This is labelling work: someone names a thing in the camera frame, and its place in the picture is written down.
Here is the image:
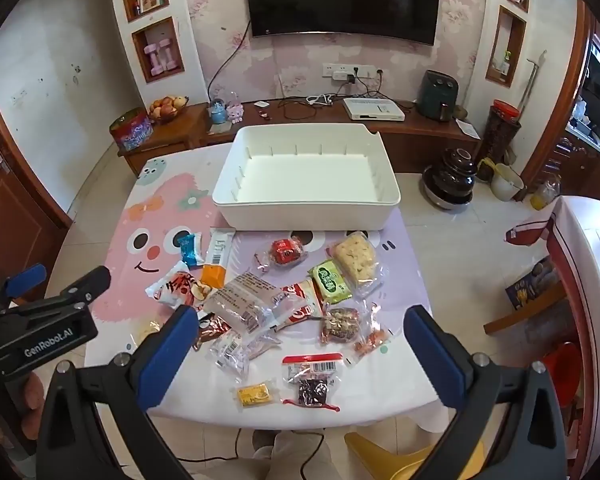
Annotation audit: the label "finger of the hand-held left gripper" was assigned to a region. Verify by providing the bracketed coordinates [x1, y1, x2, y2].
[0, 266, 112, 319]
[0, 263, 47, 311]

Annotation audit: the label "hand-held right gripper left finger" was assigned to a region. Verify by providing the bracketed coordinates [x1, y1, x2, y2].
[36, 304, 201, 480]

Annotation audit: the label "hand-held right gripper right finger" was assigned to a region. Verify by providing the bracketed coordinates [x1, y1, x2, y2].
[403, 304, 567, 480]

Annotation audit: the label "brown chocolate packet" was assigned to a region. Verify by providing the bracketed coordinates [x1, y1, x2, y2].
[192, 312, 233, 352]

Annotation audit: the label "small orange clear packet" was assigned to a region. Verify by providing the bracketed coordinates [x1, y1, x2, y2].
[352, 327, 393, 358]

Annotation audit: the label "clear packet barcode label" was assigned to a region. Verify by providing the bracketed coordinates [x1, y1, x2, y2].
[207, 330, 283, 381]

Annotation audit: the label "white red picture packet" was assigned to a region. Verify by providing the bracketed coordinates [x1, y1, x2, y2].
[146, 266, 216, 311]

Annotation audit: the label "large clear bread packet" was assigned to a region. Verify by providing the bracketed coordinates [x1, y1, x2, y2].
[202, 271, 291, 335]

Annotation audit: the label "small yellow cake packet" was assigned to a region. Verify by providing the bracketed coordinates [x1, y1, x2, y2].
[235, 380, 278, 408]

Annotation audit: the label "brown nut bar packet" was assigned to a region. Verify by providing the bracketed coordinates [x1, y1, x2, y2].
[320, 305, 363, 346]

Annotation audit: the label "blue candy packet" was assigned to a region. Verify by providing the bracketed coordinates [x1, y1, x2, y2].
[178, 232, 204, 268]

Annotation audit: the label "white orange long packet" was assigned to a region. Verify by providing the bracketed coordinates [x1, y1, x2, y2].
[200, 227, 237, 289]

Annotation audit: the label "pale puffed rice cake packet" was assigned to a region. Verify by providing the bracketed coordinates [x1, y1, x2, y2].
[330, 230, 388, 298]

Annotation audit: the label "red top dried fruit packet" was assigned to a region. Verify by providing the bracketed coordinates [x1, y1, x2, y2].
[281, 353, 344, 411]

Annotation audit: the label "green biscuit packet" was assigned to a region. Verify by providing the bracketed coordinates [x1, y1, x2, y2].
[307, 259, 356, 306]

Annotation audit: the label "red white wafer packet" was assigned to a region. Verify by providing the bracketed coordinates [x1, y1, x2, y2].
[275, 280, 326, 331]

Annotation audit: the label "red round cake packet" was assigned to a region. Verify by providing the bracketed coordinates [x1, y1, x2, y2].
[254, 236, 313, 273]

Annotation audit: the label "white plastic storage bin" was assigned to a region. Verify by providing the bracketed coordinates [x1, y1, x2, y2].
[211, 123, 402, 232]

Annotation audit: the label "pink cartoon printed tablecloth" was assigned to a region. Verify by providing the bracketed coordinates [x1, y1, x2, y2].
[82, 142, 443, 433]

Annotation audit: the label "brown wooden door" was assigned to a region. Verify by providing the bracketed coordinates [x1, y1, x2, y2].
[0, 60, 73, 306]

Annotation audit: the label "yellow plastic stool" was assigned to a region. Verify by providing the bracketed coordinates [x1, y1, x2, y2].
[344, 430, 486, 480]

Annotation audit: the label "blue printed box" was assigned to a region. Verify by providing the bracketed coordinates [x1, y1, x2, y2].
[505, 257, 556, 311]

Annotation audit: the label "red plastic stool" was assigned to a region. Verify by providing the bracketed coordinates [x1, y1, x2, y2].
[540, 342, 583, 411]

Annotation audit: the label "red white cloth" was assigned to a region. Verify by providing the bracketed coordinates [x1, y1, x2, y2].
[505, 212, 561, 246]

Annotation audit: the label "red printed tin box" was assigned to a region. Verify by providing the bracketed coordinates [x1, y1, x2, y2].
[109, 109, 154, 151]

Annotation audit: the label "beige cloth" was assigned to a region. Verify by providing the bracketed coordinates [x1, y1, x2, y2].
[180, 430, 346, 480]

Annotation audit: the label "white pink covered furniture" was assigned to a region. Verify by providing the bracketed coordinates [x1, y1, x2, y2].
[545, 195, 600, 461]

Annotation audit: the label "wooden television cabinet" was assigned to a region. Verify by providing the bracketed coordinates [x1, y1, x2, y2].
[117, 97, 481, 176]

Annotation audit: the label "brown ceramic jar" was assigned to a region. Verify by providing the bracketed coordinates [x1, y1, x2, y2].
[422, 147, 478, 211]

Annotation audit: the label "white bucket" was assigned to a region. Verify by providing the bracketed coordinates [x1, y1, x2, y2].
[490, 162, 525, 202]

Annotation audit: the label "fruit bowl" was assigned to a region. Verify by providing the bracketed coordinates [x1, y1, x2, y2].
[147, 95, 188, 123]

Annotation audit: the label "yellow oil bottle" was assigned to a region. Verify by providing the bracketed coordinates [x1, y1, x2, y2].
[530, 175, 562, 211]

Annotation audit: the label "pink toy figure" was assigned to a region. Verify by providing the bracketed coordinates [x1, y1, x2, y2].
[226, 92, 245, 123]

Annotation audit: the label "dark wicker vase red lid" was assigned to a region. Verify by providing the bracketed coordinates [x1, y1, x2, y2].
[477, 100, 522, 181]

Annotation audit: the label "white paper sheet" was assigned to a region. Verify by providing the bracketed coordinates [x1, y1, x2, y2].
[455, 117, 481, 140]

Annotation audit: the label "white set-top box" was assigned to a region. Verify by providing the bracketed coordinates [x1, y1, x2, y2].
[342, 97, 406, 122]

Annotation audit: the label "dark green air fryer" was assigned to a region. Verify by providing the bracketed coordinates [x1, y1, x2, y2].
[417, 70, 459, 122]

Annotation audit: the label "mop pole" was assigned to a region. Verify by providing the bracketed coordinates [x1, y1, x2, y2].
[522, 50, 548, 111]

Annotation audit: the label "black cables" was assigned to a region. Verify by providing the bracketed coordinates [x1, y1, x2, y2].
[278, 97, 313, 120]

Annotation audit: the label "white wall outlet strip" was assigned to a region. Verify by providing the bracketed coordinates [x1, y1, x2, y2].
[322, 62, 383, 81]

